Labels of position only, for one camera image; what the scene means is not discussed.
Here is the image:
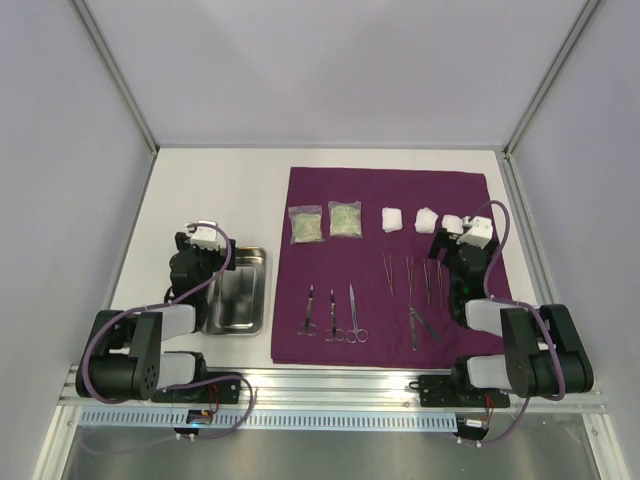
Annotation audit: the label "plain steel surgical scissors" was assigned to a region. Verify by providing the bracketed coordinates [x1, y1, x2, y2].
[346, 284, 369, 344]

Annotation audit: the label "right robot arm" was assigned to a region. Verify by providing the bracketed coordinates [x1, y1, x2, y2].
[428, 228, 595, 405]

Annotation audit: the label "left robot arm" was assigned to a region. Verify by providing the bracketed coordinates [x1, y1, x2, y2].
[75, 222, 236, 404]

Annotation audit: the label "purple surgical drape cloth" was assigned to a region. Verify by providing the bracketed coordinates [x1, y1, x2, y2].
[271, 167, 503, 369]

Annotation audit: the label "right white gauze pad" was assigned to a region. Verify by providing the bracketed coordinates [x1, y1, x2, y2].
[441, 214, 464, 235]

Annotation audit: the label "white gauze pad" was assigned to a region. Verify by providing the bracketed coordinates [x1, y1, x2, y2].
[382, 207, 403, 233]
[441, 214, 464, 235]
[414, 207, 439, 234]

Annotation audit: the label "stainless steel instrument tray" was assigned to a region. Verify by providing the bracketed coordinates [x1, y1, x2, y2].
[202, 247, 267, 336]

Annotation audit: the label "middle white gauze pad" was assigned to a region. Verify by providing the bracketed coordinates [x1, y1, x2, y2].
[414, 207, 439, 234]

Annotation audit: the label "left white gauze pad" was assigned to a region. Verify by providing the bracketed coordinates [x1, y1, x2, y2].
[382, 207, 403, 233]

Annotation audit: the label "left green gauze packet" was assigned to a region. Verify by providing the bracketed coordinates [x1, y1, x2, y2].
[288, 205, 324, 244]

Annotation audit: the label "green gauze packet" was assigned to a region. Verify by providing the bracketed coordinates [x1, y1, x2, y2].
[288, 205, 324, 244]
[328, 201, 362, 238]

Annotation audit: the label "right green gauze packet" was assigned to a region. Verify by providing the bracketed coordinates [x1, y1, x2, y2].
[328, 201, 362, 238]

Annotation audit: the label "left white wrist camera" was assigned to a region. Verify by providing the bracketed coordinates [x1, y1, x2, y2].
[185, 220, 220, 250]

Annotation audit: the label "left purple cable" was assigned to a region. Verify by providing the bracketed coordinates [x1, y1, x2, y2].
[81, 225, 258, 443]

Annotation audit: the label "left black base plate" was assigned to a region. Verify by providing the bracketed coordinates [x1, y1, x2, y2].
[151, 372, 241, 405]

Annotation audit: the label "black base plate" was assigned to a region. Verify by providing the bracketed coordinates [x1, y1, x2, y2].
[409, 375, 511, 409]
[151, 372, 241, 405]

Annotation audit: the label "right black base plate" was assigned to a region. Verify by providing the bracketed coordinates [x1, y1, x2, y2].
[409, 375, 511, 409]

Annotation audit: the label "aluminium mounting rail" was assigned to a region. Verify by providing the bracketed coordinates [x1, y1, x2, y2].
[58, 365, 608, 414]

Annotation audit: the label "white slotted cable duct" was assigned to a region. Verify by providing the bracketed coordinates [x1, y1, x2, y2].
[78, 407, 458, 433]

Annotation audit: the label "left aluminium frame post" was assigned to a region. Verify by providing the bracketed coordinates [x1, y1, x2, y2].
[68, 0, 159, 158]

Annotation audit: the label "aluminium frame post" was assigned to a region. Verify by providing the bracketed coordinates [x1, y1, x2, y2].
[502, 0, 605, 158]
[68, 0, 159, 158]

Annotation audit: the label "right aluminium frame post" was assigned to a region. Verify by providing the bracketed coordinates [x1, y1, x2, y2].
[502, 0, 605, 158]

